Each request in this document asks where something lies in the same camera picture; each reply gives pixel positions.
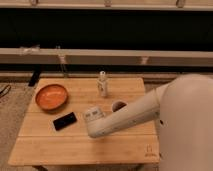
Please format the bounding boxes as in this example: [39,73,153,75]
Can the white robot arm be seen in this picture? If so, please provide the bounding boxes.
[84,74,213,171]

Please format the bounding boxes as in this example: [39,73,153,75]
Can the small white bottle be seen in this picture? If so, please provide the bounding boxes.
[97,71,108,97]

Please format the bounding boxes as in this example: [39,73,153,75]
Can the white cup with dark liquid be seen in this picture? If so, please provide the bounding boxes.
[111,100,127,112]

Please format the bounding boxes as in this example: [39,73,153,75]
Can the black smartphone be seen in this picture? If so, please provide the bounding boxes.
[53,112,77,131]

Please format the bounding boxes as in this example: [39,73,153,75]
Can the orange bowl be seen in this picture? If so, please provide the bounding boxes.
[35,84,68,110]

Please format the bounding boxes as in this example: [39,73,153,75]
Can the wooden table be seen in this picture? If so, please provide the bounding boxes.
[8,78,159,166]

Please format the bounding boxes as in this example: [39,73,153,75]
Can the grey horizontal rail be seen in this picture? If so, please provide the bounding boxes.
[0,48,213,67]

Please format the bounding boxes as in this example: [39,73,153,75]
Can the black cable on floor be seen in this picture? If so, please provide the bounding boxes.
[0,83,12,99]

